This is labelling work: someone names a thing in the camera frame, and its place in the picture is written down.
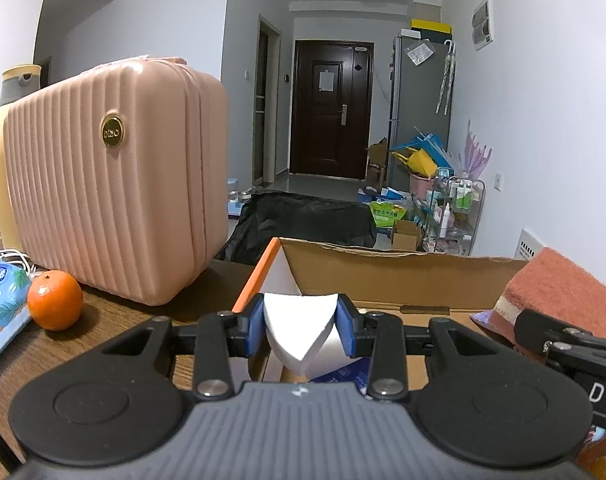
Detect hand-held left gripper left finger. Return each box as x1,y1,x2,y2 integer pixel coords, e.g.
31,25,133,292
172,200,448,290
103,294,266,400

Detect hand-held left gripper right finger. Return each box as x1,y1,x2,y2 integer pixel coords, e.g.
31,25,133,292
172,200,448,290
337,294,516,401

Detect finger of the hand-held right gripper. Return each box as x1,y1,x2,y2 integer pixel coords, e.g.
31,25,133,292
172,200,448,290
514,309,606,386

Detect white triangular sponge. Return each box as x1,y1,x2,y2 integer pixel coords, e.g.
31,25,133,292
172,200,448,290
263,292,341,376

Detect blue handkerchief packet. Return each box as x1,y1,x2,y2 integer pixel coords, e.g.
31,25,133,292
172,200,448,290
310,356,371,391

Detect reddish brown sponge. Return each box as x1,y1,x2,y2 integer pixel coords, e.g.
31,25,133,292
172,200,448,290
496,246,606,356

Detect orange cardboard box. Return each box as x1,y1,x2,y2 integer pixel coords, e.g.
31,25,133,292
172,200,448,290
170,237,606,471

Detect small brown cardboard box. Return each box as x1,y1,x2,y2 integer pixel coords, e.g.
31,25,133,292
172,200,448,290
390,220,424,252

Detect green packet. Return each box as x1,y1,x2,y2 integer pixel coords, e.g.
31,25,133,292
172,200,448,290
369,200,409,228

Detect blue pet water dispenser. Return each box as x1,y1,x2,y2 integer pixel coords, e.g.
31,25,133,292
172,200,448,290
226,178,254,218

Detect pink bucket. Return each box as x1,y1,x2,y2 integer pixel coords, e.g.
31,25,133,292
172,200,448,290
409,172,436,198

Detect open brown cardboard box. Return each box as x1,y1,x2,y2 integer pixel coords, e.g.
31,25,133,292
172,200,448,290
365,137,389,188

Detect blue and yellow bags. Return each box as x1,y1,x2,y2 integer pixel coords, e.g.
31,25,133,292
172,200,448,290
390,127,456,176

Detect pink ribbed suitcase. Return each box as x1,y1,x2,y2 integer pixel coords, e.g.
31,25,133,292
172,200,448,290
3,56,230,307

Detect dark wooden door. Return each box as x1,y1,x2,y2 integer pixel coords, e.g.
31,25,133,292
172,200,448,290
289,40,374,181

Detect orange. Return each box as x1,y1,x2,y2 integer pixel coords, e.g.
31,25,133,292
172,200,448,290
27,270,84,332

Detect grey refrigerator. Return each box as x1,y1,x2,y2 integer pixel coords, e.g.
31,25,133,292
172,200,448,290
387,35,454,193

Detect blue tissue pack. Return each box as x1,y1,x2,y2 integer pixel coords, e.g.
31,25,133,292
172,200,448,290
0,256,34,361

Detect hanging folded umbrella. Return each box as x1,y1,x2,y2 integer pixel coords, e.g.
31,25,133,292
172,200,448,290
435,40,456,116

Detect clear plastic bag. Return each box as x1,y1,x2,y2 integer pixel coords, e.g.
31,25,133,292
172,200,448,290
405,41,434,66

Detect cream thermos jug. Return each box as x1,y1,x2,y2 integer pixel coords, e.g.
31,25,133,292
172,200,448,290
0,64,42,253

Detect white electrical panel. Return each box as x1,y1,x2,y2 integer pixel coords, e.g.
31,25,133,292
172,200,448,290
470,0,495,52

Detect white wall box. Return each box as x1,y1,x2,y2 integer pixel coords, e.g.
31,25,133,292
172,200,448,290
518,228,546,261

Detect wire storage trolley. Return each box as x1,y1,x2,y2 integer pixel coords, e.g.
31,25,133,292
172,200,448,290
425,176,485,256

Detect purple wall decoration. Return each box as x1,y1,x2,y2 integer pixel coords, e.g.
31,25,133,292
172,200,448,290
456,119,493,178

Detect white charger cable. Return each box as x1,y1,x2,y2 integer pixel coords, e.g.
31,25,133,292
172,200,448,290
0,246,48,281

